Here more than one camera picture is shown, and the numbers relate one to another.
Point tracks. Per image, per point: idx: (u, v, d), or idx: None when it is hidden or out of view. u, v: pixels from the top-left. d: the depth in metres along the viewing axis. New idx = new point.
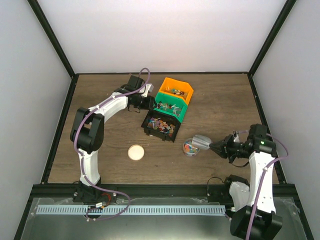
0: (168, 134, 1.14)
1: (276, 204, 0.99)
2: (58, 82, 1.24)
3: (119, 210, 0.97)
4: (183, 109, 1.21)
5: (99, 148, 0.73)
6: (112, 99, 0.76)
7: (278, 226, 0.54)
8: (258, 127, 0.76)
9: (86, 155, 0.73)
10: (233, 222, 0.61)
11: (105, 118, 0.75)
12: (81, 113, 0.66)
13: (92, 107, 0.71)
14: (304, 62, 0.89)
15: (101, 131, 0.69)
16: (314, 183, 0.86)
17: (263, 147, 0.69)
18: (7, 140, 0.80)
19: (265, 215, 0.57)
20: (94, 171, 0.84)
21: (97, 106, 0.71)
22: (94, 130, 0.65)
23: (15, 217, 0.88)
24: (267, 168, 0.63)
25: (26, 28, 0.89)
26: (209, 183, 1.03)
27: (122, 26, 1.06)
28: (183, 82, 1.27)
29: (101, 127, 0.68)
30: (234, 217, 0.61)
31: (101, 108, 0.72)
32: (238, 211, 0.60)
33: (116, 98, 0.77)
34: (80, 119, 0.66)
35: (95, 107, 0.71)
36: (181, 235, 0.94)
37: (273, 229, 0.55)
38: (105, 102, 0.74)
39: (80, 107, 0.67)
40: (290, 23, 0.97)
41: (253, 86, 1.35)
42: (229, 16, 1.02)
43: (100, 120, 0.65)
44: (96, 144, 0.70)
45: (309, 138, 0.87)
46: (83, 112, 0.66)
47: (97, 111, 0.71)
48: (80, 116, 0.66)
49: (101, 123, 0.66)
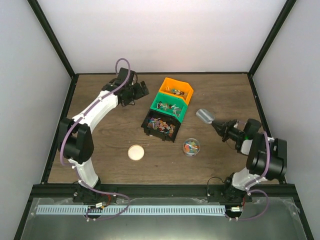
0: (168, 134, 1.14)
1: (276, 204, 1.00)
2: (58, 82, 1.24)
3: (119, 210, 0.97)
4: (183, 109, 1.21)
5: (89, 155, 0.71)
6: (99, 101, 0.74)
7: (285, 143, 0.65)
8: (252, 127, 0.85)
9: (78, 165, 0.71)
10: (250, 157, 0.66)
11: (93, 125, 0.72)
12: (65, 123, 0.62)
13: (76, 116, 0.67)
14: (305, 61, 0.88)
15: (89, 140, 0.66)
16: (314, 183, 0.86)
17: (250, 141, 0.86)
18: (7, 140, 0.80)
19: (272, 142, 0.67)
20: (91, 174, 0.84)
21: (82, 115, 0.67)
22: (80, 141, 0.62)
23: (15, 217, 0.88)
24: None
25: (25, 27, 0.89)
26: (209, 183, 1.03)
27: (122, 25, 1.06)
28: (183, 82, 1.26)
29: (88, 137, 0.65)
30: (250, 154, 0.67)
31: (86, 116, 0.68)
32: (251, 147, 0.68)
33: (102, 100, 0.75)
34: (65, 130, 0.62)
35: (80, 116, 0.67)
36: (181, 235, 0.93)
37: (283, 148, 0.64)
38: (91, 108, 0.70)
39: (64, 117, 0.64)
40: (290, 22, 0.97)
41: (253, 86, 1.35)
42: (229, 15, 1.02)
43: (86, 131, 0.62)
44: (84, 154, 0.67)
45: (309, 138, 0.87)
46: (67, 122, 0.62)
47: (82, 120, 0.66)
48: (65, 127, 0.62)
49: (87, 134, 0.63)
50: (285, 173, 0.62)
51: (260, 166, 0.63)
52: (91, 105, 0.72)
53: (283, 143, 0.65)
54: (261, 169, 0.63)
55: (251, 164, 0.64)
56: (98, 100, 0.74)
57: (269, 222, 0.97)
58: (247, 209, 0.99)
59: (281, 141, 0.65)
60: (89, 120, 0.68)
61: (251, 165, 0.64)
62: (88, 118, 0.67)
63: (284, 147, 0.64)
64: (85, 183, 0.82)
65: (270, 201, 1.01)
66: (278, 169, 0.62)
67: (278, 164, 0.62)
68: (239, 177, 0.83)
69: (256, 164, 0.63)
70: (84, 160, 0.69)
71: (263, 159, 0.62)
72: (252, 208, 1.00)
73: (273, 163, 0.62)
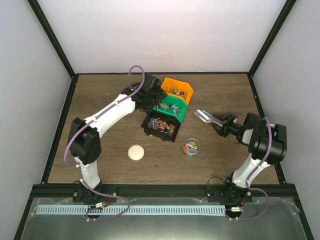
0: (168, 134, 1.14)
1: (276, 204, 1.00)
2: (58, 82, 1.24)
3: (120, 211, 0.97)
4: (183, 109, 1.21)
5: (95, 157, 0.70)
6: (115, 105, 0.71)
7: (284, 128, 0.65)
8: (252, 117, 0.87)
9: (82, 165, 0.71)
10: (251, 141, 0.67)
11: (103, 129, 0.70)
12: (76, 124, 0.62)
13: (89, 117, 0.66)
14: (305, 61, 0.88)
15: (96, 144, 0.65)
16: (314, 183, 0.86)
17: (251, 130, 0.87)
18: (7, 140, 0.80)
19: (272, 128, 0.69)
20: (94, 176, 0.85)
21: (94, 118, 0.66)
22: (87, 144, 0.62)
23: (15, 217, 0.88)
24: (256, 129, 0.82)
25: (25, 27, 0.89)
26: (209, 183, 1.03)
27: (122, 25, 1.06)
28: (183, 82, 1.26)
29: (96, 141, 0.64)
30: (251, 139, 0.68)
31: (98, 119, 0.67)
32: (252, 133, 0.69)
33: (118, 104, 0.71)
34: (75, 129, 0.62)
35: (92, 119, 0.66)
36: (181, 235, 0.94)
37: (283, 132, 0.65)
38: (104, 112, 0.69)
39: (76, 118, 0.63)
40: (290, 23, 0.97)
41: (253, 86, 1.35)
42: (229, 15, 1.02)
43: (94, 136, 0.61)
44: (90, 156, 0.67)
45: (309, 138, 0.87)
46: (79, 123, 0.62)
47: (93, 123, 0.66)
48: (75, 127, 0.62)
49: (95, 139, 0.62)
50: (285, 155, 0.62)
51: (262, 148, 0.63)
52: (106, 108, 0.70)
53: (283, 127, 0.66)
54: (262, 151, 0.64)
55: (253, 148, 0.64)
56: (113, 105, 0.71)
57: (269, 222, 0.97)
58: (247, 209, 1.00)
59: (281, 125, 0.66)
60: (100, 124, 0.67)
61: (253, 147, 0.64)
62: (100, 122, 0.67)
63: (285, 131, 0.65)
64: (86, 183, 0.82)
65: (270, 201, 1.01)
66: (279, 150, 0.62)
67: (279, 147, 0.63)
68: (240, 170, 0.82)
69: (257, 146, 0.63)
70: (89, 161, 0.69)
71: (264, 141, 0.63)
72: (252, 208, 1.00)
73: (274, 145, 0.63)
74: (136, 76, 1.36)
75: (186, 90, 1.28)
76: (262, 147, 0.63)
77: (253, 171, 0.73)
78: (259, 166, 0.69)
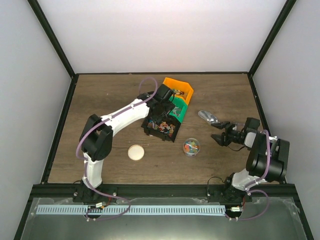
0: (168, 134, 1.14)
1: (276, 204, 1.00)
2: (58, 82, 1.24)
3: (121, 211, 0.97)
4: (183, 109, 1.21)
5: (104, 157, 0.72)
6: (131, 108, 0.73)
7: (288, 144, 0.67)
8: (253, 121, 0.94)
9: (90, 162, 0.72)
10: (250, 159, 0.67)
11: (117, 128, 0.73)
12: (92, 120, 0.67)
13: (105, 115, 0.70)
14: (305, 61, 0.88)
15: (109, 142, 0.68)
16: (314, 183, 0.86)
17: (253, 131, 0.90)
18: (7, 140, 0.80)
19: (275, 142, 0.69)
20: (97, 176, 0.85)
21: (110, 117, 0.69)
22: (100, 140, 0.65)
23: (15, 217, 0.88)
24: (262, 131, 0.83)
25: (25, 27, 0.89)
26: (209, 183, 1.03)
27: (122, 25, 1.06)
28: (183, 82, 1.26)
29: (109, 139, 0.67)
30: (250, 157, 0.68)
31: (113, 119, 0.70)
32: (251, 150, 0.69)
33: (134, 108, 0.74)
34: (90, 125, 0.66)
35: (108, 117, 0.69)
36: (181, 235, 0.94)
37: (284, 149, 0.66)
38: (120, 112, 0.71)
39: (94, 115, 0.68)
40: (290, 23, 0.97)
41: (253, 86, 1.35)
42: (229, 16, 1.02)
43: (108, 134, 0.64)
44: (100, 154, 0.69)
45: (309, 138, 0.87)
46: (95, 119, 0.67)
47: (109, 121, 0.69)
48: (91, 123, 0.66)
49: (109, 136, 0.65)
50: (284, 175, 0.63)
51: (261, 168, 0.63)
52: (123, 109, 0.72)
53: (285, 143, 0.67)
54: (261, 171, 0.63)
55: (251, 166, 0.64)
56: (129, 107, 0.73)
57: (269, 222, 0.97)
58: (247, 209, 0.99)
59: (284, 141, 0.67)
60: (114, 124, 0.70)
61: (251, 166, 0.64)
62: (114, 122, 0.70)
63: (287, 148, 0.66)
64: (89, 182, 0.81)
65: (270, 201, 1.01)
66: (279, 170, 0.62)
67: (278, 167, 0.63)
68: (239, 178, 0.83)
69: (255, 164, 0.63)
70: (99, 158, 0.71)
71: (263, 161, 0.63)
72: (252, 209, 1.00)
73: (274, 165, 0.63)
74: (136, 76, 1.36)
75: (185, 89, 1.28)
76: (261, 167, 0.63)
77: (251, 184, 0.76)
78: (256, 181, 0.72)
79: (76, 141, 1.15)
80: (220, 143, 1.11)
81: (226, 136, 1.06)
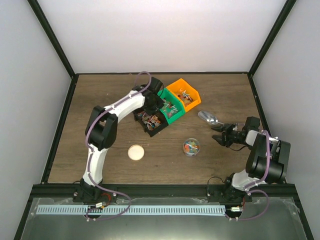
0: (149, 127, 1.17)
1: (276, 204, 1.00)
2: (58, 82, 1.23)
3: (120, 211, 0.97)
4: (178, 113, 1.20)
5: (110, 146, 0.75)
6: (129, 97, 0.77)
7: (288, 145, 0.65)
8: (253, 120, 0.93)
9: (96, 152, 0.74)
10: (250, 160, 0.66)
11: (120, 118, 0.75)
12: (97, 111, 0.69)
13: (108, 106, 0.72)
14: (305, 61, 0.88)
15: (114, 130, 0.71)
16: (314, 183, 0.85)
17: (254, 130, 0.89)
18: (7, 140, 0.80)
19: (275, 143, 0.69)
20: (99, 171, 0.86)
21: (112, 106, 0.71)
22: (106, 128, 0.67)
23: (15, 218, 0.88)
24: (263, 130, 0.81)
25: (26, 27, 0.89)
26: (209, 183, 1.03)
27: (122, 25, 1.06)
28: (193, 89, 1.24)
29: (114, 127, 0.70)
30: (250, 158, 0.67)
31: (116, 108, 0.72)
32: (251, 151, 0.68)
33: (132, 97, 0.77)
34: (95, 115, 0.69)
35: (110, 107, 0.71)
36: (180, 235, 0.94)
37: (285, 150, 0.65)
38: (120, 102, 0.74)
39: (97, 107, 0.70)
40: (290, 23, 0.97)
41: (253, 86, 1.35)
42: (229, 16, 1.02)
43: (113, 121, 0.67)
44: (107, 142, 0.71)
45: (310, 138, 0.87)
46: (99, 110, 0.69)
47: (112, 110, 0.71)
48: (96, 114, 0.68)
49: (114, 124, 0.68)
50: (284, 177, 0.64)
51: (260, 170, 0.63)
52: (122, 99, 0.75)
53: (286, 146, 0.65)
54: (260, 173, 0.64)
55: (251, 169, 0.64)
56: (127, 97, 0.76)
57: (269, 222, 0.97)
58: (247, 209, 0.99)
59: (285, 143, 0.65)
60: (117, 112, 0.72)
61: (251, 169, 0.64)
62: (117, 110, 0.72)
63: (288, 150, 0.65)
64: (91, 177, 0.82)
65: (270, 201, 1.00)
66: (279, 173, 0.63)
67: (277, 170, 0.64)
68: (239, 179, 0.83)
69: (255, 167, 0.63)
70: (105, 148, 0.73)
71: (262, 165, 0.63)
72: (252, 209, 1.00)
73: (274, 168, 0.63)
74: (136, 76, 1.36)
75: (194, 96, 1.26)
76: (261, 170, 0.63)
77: (252, 185, 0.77)
78: (256, 183, 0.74)
79: (77, 141, 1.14)
80: (221, 144, 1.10)
81: (227, 136, 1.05)
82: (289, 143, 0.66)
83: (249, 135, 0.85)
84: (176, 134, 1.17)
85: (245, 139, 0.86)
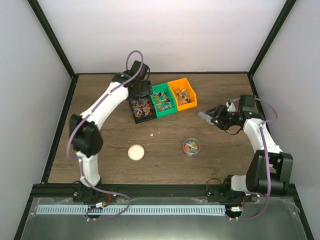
0: (137, 114, 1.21)
1: (275, 204, 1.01)
2: (58, 82, 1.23)
3: (119, 210, 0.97)
4: (169, 110, 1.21)
5: (99, 149, 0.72)
6: (108, 96, 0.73)
7: (291, 160, 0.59)
8: (247, 98, 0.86)
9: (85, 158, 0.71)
10: (250, 178, 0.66)
11: (102, 120, 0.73)
12: (74, 120, 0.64)
13: (85, 112, 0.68)
14: (305, 61, 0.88)
15: (97, 136, 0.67)
16: (314, 183, 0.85)
17: (253, 118, 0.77)
18: (7, 140, 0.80)
19: (275, 155, 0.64)
20: (94, 172, 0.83)
21: (90, 112, 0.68)
22: (87, 138, 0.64)
23: (15, 218, 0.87)
24: (262, 125, 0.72)
25: (25, 26, 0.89)
26: (209, 183, 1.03)
27: (122, 25, 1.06)
28: (193, 91, 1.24)
29: (96, 134, 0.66)
30: (250, 174, 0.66)
31: (93, 113, 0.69)
32: (251, 167, 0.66)
33: (112, 94, 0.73)
34: (74, 125, 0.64)
35: (88, 113, 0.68)
36: (181, 235, 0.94)
37: (287, 164, 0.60)
38: (99, 104, 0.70)
39: (73, 115, 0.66)
40: (290, 23, 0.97)
41: (253, 87, 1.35)
42: (229, 15, 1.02)
43: (92, 130, 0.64)
44: (93, 148, 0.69)
45: (310, 137, 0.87)
46: (76, 119, 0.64)
47: (90, 117, 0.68)
48: (73, 123, 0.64)
49: (94, 132, 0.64)
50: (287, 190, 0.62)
51: (261, 190, 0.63)
52: (100, 99, 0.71)
53: (288, 161, 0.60)
54: (262, 192, 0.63)
55: (253, 189, 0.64)
56: (107, 95, 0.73)
57: (269, 222, 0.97)
58: (247, 209, 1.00)
59: (286, 158, 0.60)
60: (97, 117, 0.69)
61: (252, 189, 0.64)
62: (96, 115, 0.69)
63: (288, 165, 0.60)
64: (87, 180, 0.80)
65: (269, 201, 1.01)
66: (281, 188, 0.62)
67: (279, 186, 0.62)
68: (239, 180, 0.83)
69: (256, 188, 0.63)
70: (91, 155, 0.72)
71: (263, 185, 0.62)
72: (252, 209, 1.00)
73: (275, 185, 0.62)
74: None
75: (192, 98, 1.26)
76: (261, 190, 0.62)
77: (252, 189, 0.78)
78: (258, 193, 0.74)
79: None
80: (219, 127, 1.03)
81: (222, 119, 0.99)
82: (292, 160, 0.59)
83: (248, 126, 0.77)
84: (176, 134, 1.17)
85: (244, 129, 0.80)
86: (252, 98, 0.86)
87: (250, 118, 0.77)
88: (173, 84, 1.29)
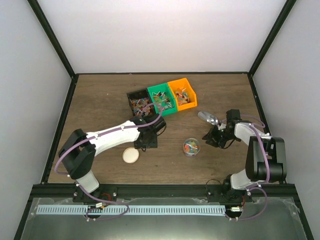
0: (137, 113, 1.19)
1: (276, 204, 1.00)
2: (58, 82, 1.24)
3: (122, 211, 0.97)
4: (169, 109, 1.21)
5: (83, 175, 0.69)
6: (121, 129, 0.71)
7: (283, 142, 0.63)
8: (233, 111, 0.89)
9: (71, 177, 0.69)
10: (249, 167, 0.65)
11: (102, 148, 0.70)
12: (76, 135, 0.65)
13: (91, 133, 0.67)
14: (305, 61, 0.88)
15: (89, 161, 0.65)
16: (314, 183, 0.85)
17: (241, 122, 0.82)
18: (7, 140, 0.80)
19: (268, 140, 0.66)
20: (91, 181, 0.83)
21: (96, 134, 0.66)
22: (79, 159, 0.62)
23: (15, 217, 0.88)
24: (251, 123, 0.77)
25: (26, 27, 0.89)
26: (209, 183, 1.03)
27: (122, 25, 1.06)
28: (193, 91, 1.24)
29: (89, 159, 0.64)
30: (248, 164, 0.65)
31: (99, 137, 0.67)
32: (248, 157, 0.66)
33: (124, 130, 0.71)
34: (73, 139, 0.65)
35: (94, 135, 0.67)
36: (181, 235, 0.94)
37: (281, 147, 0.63)
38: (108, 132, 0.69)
39: (80, 130, 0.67)
40: (290, 23, 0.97)
41: (253, 86, 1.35)
42: (229, 15, 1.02)
43: (89, 152, 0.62)
44: (80, 171, 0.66)
45: (310, 138, 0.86)
46: (79, 134, 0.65)
47: (94, 139, 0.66)
48: (74, 137, 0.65)
49: (89, 156, 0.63)
50: (286, 175, 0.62)
51: (261, 176, 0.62)
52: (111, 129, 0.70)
53: (281, 142, 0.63)
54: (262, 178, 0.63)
55: (254, 175, 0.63)
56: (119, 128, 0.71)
57: (269, 222, 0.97)
58: (247, 209, 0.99)
59: (278, 140, 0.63)
60: (100, 142, 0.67)
61: (252, 177, 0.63)
62: (100, 140, 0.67)
63: (282, 146, 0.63)
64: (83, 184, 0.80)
65: (270, 201, 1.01)
66: (280, 172, 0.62)
67: (278, 170, 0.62)
68: (238, 179, 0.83)
69: (257, 174, 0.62)
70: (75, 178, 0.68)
71: (263, 170, 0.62)
72: (252, 209, 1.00)
73: (274, 171, 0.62)
74: (135, 76, 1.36)
75: (192, 98, 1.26)
76: (262, 176, 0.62)
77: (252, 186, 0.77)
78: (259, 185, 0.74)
79: None
80: (214, 144, 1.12)
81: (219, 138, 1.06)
82: (283, 141, 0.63)
83: (237, 129, 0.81)
84: (176, 134, 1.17)
85: (234, 133, 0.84)
86: (237, 111, 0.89)
87: (239, 122, 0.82)
88: (173, 84, 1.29)
